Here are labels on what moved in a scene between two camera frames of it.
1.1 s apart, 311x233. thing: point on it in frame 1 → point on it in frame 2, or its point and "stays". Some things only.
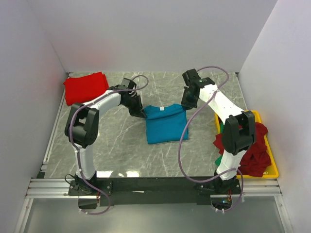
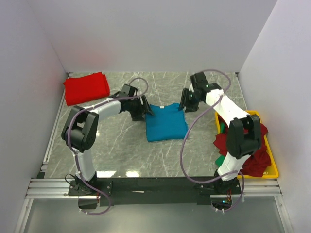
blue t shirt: x=165 y=124 stays
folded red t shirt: x=79 y=89 stays
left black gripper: x=134 y=104 → x=140 y=107
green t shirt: x=219 y=160 stays
